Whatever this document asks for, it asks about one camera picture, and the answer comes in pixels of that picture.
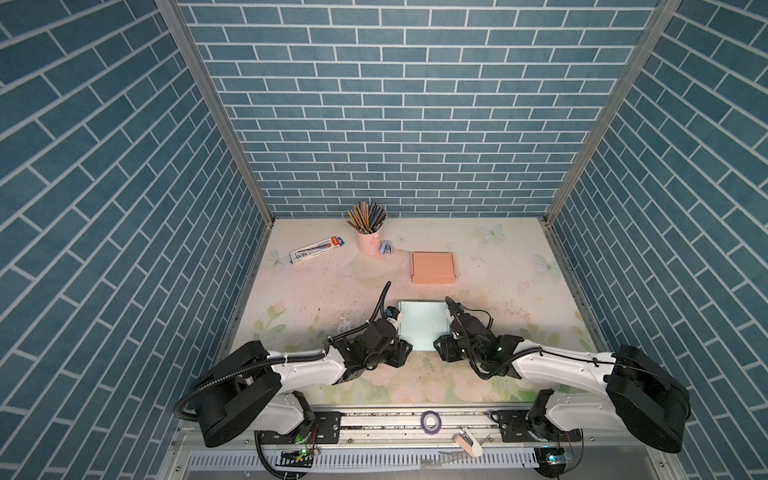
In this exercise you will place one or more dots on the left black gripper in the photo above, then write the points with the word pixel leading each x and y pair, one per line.
pixel 400 352

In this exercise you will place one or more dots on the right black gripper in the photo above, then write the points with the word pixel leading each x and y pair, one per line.
pixel 444 348

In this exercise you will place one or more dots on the light blue paper box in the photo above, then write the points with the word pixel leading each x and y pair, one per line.
pixel 421 323

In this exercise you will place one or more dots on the orange paper box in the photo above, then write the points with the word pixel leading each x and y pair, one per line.
pixel 436 268

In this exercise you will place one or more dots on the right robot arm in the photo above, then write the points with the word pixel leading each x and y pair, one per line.
pixel 623 391

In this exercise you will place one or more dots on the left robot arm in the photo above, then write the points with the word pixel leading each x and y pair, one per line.
pixel 254 389

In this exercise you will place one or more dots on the white pen box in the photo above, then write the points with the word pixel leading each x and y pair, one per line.
pixel 315 249

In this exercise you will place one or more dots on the purple tape roll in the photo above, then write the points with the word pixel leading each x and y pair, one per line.
pixel 431 422

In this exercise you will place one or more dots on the white pink clip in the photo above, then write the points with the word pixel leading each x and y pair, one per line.
pixel 468 443

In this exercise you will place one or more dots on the small blue stapler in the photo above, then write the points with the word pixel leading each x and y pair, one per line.
pixel 386 248

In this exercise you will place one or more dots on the pink pencil cup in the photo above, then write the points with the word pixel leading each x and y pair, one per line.
pixel 369 243

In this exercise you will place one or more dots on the bundle of coloured pencils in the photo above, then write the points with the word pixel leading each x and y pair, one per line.
pixel 366 218

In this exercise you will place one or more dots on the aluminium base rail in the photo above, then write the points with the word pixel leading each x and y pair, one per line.
pixel 364 442

